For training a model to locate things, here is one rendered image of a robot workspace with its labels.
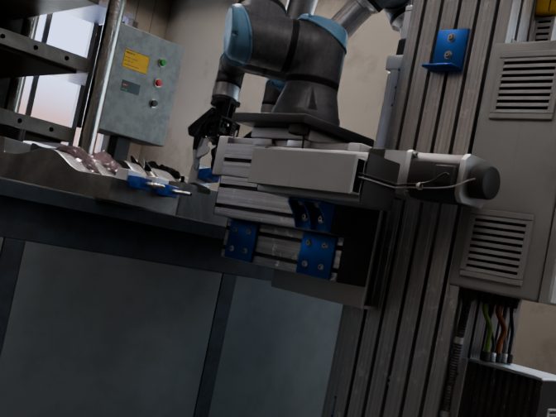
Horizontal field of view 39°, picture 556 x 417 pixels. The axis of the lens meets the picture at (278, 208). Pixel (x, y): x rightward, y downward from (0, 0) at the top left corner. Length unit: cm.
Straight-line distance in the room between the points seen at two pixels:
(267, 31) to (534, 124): 57
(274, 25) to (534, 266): 72
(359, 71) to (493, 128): 312
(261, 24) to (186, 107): 406
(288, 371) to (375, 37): 260
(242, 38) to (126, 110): 140
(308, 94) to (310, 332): 100
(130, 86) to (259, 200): 144
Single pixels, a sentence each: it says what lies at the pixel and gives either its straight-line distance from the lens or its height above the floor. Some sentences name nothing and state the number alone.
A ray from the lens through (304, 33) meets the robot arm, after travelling 171.
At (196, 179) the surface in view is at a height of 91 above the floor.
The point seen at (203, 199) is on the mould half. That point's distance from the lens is 216.
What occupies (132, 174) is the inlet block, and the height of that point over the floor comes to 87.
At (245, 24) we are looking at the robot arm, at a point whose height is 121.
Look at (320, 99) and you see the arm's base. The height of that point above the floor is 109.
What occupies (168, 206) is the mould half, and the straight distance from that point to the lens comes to 204.
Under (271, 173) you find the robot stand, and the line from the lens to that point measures 149.
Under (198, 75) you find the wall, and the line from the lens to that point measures 572.
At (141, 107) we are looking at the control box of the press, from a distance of 307.
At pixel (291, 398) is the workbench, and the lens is 249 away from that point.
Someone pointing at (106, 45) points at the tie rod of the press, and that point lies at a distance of 286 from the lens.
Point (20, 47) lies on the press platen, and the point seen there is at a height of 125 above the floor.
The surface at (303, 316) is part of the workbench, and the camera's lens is 245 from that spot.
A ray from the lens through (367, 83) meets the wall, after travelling 456.
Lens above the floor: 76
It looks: 3 degrees up
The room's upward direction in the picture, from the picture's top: 11 degrees clockwise
